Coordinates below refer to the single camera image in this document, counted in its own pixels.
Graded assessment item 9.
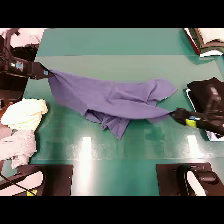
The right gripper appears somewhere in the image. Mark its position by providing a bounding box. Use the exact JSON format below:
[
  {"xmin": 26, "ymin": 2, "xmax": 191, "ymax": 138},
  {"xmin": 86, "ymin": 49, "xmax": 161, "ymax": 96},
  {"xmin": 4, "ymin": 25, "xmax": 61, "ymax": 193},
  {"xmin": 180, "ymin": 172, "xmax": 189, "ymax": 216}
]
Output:
[{"xmin": 171, "ymin": 107, "xmax": 198, "ymax": 129}]

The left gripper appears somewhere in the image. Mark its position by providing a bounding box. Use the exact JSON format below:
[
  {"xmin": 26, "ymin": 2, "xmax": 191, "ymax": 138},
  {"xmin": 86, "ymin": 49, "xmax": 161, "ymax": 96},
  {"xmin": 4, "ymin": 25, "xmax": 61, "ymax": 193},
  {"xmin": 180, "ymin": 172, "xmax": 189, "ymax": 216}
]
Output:
[{"xmin": 30, "ymin": 62, "xmax": 52, "ymax": 81}]

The purple T-shirt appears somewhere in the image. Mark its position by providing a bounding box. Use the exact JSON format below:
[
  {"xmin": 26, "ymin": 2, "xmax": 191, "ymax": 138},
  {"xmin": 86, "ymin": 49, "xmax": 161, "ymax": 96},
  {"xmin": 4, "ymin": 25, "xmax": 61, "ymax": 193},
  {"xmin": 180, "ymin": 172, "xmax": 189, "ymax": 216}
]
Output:
[{"xmin": 47, "ymin": 69, "xmax": 178, "ymax": 141}]

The cream garment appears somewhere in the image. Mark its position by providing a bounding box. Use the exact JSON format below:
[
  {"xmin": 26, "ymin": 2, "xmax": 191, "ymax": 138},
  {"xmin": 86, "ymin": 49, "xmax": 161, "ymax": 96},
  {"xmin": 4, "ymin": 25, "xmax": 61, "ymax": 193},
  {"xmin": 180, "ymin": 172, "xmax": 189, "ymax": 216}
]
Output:
[{"xmin": 0, "ymin": 97, "xmax": 50, "ymax": 131}]

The red garment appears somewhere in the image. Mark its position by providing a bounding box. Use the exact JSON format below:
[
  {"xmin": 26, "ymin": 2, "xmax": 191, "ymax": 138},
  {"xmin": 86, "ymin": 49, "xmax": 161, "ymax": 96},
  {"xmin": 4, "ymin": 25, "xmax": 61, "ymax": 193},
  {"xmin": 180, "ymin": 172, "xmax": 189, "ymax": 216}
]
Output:
[{"xmin": 182, "ymin": 28, "xmax": 203, "ymax": 56}]

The pink garment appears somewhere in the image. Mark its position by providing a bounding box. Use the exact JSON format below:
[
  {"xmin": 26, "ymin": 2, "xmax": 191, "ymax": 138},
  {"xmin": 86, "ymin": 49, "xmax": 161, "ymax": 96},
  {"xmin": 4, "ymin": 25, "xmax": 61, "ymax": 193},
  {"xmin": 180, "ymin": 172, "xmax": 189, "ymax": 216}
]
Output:
[{"xmin": 0, "ymin": 127, "xmax": 38, "ymax": 170}]

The white garment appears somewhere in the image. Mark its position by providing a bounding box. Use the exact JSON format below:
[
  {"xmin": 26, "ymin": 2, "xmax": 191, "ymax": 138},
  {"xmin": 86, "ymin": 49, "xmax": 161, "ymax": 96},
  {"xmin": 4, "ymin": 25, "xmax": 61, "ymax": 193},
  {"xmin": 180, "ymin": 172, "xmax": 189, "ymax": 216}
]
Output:
[{"xmin": 194, "ymin": 28, "xmax": 224, "ymax": 52}]

